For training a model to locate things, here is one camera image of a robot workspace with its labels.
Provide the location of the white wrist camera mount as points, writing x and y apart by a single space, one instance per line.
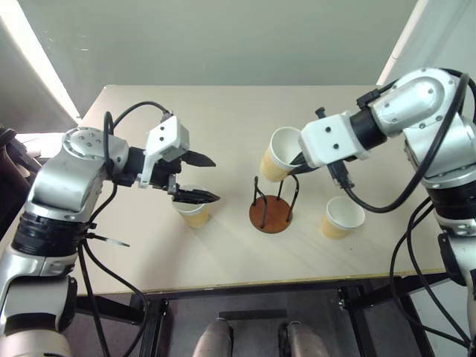
167 135
331 143

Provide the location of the dark brown object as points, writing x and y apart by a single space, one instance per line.
15 178

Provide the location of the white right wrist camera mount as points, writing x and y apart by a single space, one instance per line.
331 143

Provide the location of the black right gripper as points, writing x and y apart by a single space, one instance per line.
315 168

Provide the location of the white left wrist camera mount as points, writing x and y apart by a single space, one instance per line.
167 135

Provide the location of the dark grey rounded shape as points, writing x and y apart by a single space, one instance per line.
303 340
213 340

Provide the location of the black metal table frame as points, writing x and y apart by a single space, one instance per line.
260 288

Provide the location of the black zip tie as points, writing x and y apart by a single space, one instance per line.
111 242

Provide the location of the tan ribbed paper cup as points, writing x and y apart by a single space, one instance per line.
273 163
340 219
196 217

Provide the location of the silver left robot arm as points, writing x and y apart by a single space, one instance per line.
63 186

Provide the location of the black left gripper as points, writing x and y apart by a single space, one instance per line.
165 175

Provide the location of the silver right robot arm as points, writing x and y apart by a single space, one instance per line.
420 100

